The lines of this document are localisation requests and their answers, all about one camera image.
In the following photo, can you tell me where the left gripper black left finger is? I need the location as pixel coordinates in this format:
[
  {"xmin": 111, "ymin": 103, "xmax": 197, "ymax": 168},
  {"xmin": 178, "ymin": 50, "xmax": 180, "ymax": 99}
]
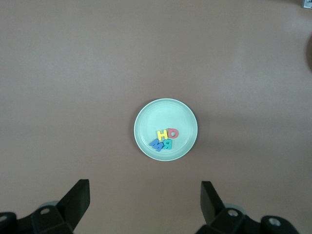
[{"xmin": 0, "ymin": 179, "xmax": 91, "ymax": 234}]

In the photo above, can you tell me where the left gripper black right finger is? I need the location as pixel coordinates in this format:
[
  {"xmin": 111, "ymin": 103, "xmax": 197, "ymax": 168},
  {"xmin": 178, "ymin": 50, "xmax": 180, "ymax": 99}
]
[{"xmin": 196, "ymin": 180, "xmax": 302, "ymax": 234}]

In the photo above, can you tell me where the blue capital letter M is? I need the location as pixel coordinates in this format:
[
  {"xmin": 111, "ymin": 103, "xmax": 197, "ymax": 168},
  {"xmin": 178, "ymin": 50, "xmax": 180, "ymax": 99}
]
[{"xmin": 149, "ymin": 138, "xmax": 165, "ymax": 153}]

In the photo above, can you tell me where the green plate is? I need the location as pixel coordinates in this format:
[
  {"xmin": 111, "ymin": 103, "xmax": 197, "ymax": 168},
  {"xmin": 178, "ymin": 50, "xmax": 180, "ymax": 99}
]
[{"xmin": 133, "ymin": 98, "xmax": 198, "ymax": 161}]

